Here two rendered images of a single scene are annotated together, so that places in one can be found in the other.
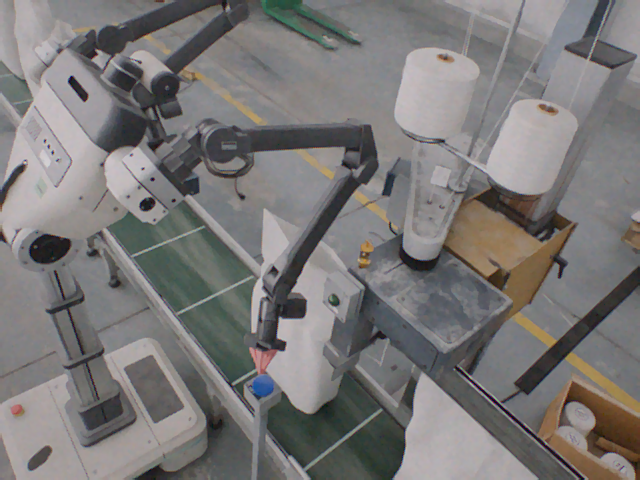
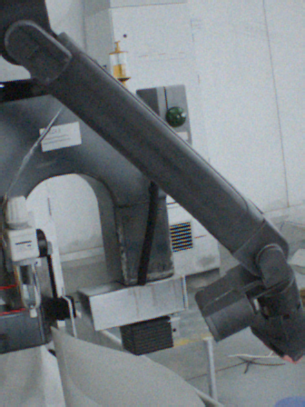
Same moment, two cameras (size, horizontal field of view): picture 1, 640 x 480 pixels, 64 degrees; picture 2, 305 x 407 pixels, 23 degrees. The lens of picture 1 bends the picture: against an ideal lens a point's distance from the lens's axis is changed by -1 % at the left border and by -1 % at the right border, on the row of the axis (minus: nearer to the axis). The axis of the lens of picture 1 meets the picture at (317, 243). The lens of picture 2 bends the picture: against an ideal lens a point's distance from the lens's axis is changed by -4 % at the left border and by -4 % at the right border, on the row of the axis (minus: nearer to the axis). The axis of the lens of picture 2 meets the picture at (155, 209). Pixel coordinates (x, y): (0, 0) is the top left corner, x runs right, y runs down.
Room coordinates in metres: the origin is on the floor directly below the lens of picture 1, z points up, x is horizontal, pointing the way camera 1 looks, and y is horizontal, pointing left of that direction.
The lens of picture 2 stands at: (1.79, 0.33, 1.33)
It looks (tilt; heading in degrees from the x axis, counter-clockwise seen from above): 9 degrees down; 203
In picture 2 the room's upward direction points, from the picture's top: 7 degrees counter-clockwise
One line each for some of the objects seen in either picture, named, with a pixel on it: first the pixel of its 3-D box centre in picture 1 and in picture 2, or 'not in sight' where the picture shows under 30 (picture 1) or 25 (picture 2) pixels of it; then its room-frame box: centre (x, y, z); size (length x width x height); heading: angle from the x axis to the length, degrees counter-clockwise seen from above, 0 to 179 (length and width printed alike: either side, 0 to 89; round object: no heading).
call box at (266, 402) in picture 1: (262, 392); not in sight; (0.79, 0.09, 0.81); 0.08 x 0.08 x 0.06; 46
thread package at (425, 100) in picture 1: (435, 93); not in sight; (1.14, -0.22, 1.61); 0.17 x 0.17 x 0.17
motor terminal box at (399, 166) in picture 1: (399, 182); not in sight; (1.28, -0.21, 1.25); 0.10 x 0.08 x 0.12; 161
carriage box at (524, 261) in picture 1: (486, 262); not in sight; (1.06, -0.47, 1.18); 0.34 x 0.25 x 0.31; 136
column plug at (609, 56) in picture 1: (600, 51); not in sight; (1.13, -0.53, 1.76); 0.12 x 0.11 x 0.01; 136
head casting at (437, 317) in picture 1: (417, 318); (49, 178); (0.80, -0.25, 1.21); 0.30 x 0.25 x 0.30; 46
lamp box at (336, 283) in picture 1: (342, 295); (163, 116); (0.77, -0.07, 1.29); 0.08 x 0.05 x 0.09; 46
